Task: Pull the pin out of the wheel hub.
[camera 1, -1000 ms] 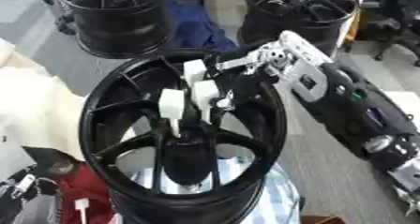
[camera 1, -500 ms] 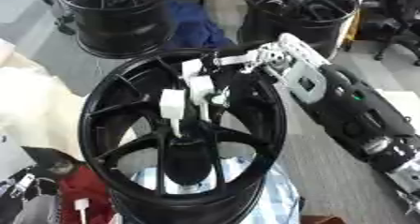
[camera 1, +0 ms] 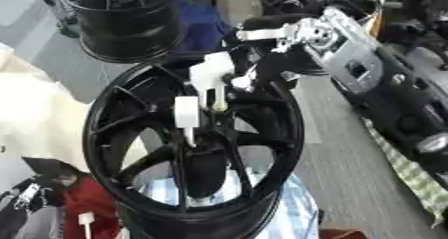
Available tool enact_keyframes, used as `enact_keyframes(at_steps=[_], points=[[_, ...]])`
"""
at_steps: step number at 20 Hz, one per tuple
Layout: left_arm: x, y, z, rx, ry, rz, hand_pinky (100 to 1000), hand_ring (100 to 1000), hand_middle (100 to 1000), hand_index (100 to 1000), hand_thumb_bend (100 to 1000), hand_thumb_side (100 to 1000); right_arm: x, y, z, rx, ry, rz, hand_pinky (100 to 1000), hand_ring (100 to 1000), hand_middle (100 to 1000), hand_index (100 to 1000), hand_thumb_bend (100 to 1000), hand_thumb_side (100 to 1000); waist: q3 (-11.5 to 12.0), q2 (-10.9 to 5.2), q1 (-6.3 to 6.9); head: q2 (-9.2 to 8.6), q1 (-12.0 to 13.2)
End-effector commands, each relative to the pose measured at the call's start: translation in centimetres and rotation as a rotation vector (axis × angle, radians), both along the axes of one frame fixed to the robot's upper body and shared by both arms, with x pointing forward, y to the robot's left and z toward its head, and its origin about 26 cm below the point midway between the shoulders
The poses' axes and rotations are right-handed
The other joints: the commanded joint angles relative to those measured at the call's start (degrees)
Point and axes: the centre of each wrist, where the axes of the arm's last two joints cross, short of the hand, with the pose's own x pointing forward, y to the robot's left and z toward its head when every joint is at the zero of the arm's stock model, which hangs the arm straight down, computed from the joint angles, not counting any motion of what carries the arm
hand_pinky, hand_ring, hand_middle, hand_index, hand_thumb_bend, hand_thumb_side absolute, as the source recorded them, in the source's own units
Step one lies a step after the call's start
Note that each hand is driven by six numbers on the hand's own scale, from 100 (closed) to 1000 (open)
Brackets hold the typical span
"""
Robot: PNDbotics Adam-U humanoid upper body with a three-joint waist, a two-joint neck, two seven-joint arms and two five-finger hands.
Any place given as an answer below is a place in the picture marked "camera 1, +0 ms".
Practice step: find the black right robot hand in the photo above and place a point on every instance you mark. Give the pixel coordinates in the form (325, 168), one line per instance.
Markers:
(269, 70)

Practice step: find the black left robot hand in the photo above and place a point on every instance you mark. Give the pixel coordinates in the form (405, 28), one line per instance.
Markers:
(53, 174)

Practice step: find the white pin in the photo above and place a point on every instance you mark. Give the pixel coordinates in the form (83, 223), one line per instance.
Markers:
(186, 112)
(211, 71)
(86, 218)

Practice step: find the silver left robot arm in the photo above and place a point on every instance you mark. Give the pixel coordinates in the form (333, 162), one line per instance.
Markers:
(16, 209)

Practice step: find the black spoked wheel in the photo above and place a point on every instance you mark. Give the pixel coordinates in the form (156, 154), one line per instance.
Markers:
(93, 133)

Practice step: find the red fabric pad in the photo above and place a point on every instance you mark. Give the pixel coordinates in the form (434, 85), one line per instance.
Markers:
(87, 196)

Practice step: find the white bulky bundle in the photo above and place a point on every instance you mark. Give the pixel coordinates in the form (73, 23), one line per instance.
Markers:
(35, 109)

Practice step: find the blue fabric object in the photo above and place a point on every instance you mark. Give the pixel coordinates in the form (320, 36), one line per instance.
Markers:
(201, 26)

